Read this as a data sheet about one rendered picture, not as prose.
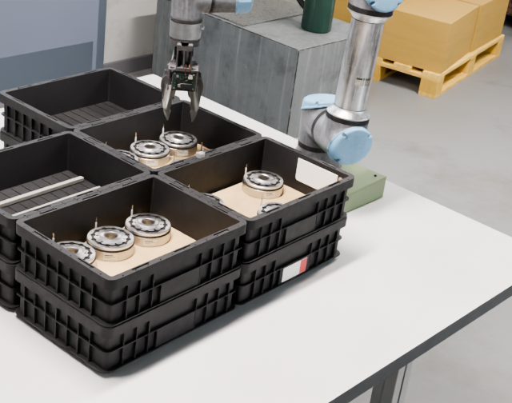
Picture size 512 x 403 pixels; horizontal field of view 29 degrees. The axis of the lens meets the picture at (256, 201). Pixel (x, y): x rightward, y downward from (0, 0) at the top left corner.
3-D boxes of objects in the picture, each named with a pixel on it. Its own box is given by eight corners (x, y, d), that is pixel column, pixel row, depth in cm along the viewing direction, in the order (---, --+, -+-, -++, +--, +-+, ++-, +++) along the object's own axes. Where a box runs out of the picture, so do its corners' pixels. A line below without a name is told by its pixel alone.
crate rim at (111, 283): (153, 181, 234) (154, 173, 233) (249, 232, 217) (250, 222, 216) (11, 231, 205) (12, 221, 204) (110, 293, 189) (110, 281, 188)
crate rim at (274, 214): (264, 143, 262) (265, 134, 261) (356, 185, 246) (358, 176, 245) (153, 181, 234) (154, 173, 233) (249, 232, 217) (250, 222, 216)
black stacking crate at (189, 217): (150, 218, 238) (154, 175, 233) (242, 269, 221) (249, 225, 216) (12, 271, 209) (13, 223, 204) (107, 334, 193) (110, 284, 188)
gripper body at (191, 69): (166, 92, 238) (168, 42, 233) (166, 81, 246) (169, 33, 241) (198, 94, 238) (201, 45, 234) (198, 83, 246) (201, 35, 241)
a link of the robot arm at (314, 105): (329, 129, 289) (334, 85, 283) (350, 149, 278) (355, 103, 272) (290, 133, 284) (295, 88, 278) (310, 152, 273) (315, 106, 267)
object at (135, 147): (150, 138, 268) (150, 137, 268) (177, 151, 263) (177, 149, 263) (122, 147, 261) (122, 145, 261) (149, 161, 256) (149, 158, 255)
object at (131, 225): (149, 211, 231) (149, 209, 231) (179, 228, 226) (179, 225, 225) (115, 223, 224) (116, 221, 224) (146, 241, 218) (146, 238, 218)
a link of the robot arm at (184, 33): (170, 15, 239) (204, 17, 240) (169, 33, 241) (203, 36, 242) (170, 23, 232) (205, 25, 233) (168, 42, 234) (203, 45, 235)
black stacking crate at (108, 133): (179, 138, 283) (182, 101, 277) (258, 176, 266) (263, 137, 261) (69, 173, 254) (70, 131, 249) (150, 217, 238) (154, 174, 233)
